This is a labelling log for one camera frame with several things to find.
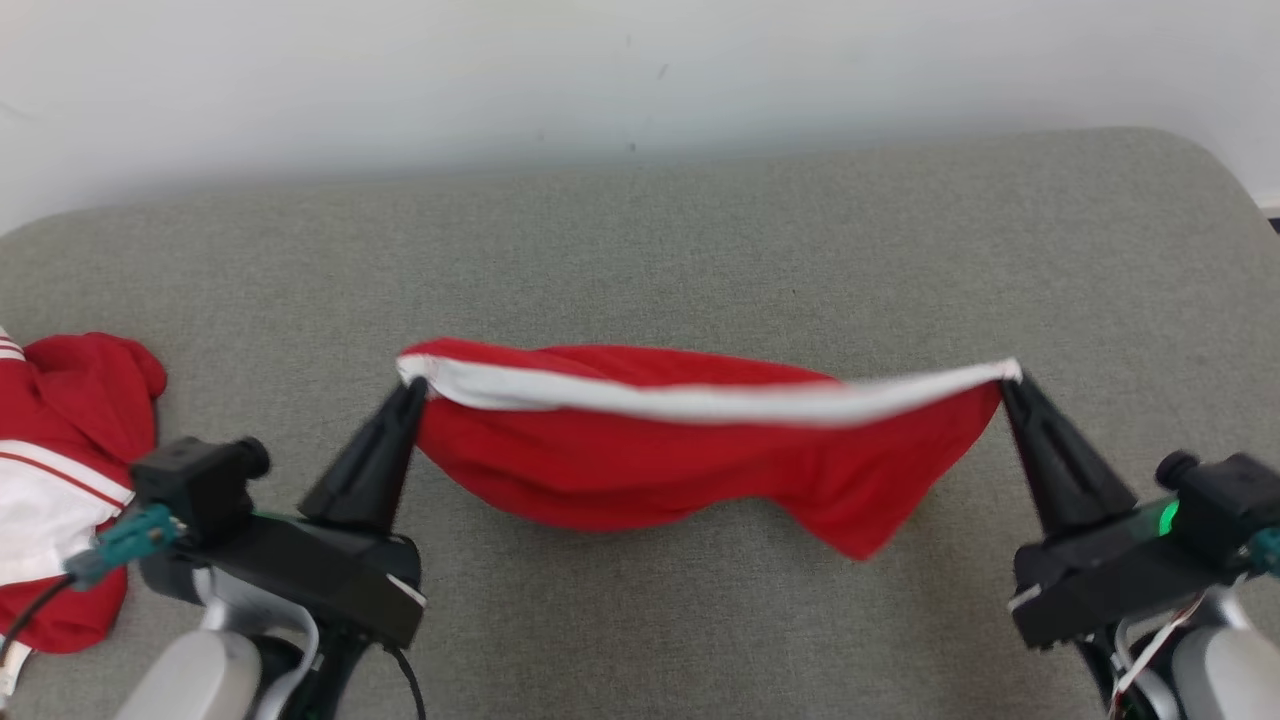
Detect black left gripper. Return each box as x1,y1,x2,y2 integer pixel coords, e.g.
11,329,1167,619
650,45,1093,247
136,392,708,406
140,380,429,651

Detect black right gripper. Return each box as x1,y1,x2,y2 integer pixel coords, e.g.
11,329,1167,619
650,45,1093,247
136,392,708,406
1003,375,1247,652

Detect red shorts with white waistband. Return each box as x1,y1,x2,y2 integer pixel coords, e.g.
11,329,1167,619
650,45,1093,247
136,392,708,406
397,338,1024,562

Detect red and white sports jersey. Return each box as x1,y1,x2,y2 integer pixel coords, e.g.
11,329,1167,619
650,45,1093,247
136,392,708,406
0,328,169,657

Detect red white right arm wires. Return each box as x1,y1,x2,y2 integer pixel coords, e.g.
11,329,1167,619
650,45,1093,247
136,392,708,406
1105,592,1207,720

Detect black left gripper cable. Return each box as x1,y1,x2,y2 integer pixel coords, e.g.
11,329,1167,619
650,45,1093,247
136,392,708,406
383,645,428,720

